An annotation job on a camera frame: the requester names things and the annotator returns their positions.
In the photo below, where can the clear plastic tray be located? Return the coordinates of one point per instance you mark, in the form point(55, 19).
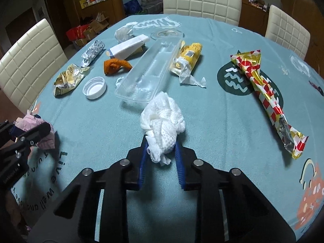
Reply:
point(149, 70)

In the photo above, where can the clear plastic bag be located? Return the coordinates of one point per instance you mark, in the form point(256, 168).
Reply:
point(122, 33)

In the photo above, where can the blue bag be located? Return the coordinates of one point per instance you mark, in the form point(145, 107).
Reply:
point(131, 6)

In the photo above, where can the red bag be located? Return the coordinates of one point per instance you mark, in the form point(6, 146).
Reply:
point(76, 32)

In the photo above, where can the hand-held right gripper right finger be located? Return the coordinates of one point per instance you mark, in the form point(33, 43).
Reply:
point(180, 167)

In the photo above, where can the yellow box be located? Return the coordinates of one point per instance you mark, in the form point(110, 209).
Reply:
point(83, 3)

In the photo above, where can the orange peel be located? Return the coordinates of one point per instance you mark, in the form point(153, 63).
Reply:
point(114, 66)

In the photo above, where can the white torn plastic wrapper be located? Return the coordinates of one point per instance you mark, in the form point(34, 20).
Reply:
point(188, 79)

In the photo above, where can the round glass plate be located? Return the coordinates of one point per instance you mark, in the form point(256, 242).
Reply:
point(167, 33)

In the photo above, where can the open cardboard box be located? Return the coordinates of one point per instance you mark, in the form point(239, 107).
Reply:
point(97, 26)

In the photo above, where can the silver foil wrapper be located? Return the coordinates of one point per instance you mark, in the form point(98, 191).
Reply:
point(93, 52)

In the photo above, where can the white tissue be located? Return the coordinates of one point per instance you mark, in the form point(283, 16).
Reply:
point(162, 121)

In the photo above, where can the white plastic cap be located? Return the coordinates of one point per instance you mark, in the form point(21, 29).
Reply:
point(95, 88)

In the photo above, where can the red gold checked wrapper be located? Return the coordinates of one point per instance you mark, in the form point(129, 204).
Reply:
point(263, 86)

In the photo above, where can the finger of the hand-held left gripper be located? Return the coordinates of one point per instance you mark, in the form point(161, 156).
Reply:
point(5, 126)
point(33, 134)

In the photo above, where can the yellow crumpled snack wrapper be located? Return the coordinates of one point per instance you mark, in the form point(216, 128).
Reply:
point(67, 79)

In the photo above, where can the white paper carton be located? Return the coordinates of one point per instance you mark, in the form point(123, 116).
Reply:
point(126, 47)

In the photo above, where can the yellow snack packet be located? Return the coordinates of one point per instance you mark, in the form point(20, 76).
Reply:
point(189, 54)

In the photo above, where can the teal printed tablecloth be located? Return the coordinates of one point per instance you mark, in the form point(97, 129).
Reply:
point(227, 121)

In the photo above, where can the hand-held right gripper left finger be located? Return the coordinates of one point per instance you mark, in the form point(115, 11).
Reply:
point(142, 167)

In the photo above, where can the pink paper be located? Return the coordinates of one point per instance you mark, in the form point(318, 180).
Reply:
point(28, 121)

